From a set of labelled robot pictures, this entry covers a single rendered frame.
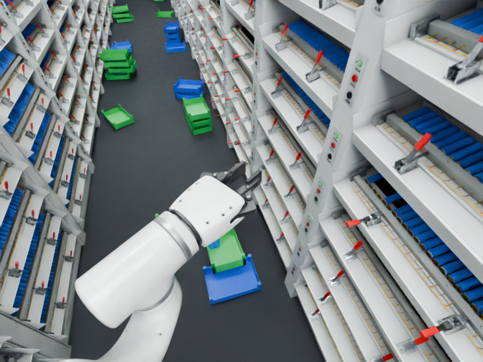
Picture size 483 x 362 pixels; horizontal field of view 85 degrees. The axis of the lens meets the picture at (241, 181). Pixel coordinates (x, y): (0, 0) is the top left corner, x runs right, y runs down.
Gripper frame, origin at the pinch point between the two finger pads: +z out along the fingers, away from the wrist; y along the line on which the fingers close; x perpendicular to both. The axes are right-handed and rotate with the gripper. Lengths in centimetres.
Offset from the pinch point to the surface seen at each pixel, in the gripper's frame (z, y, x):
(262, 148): 69, -48, -65
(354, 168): 37.5, 10.2, -20.2
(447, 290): 16.9, 41.0, -21.1
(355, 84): 35.6, 3.7, 5.2
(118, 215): -5, -121, -119
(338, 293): 22, 25, -65
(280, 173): 58, -28, -64
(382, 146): 31.0, 15.4, -4.5
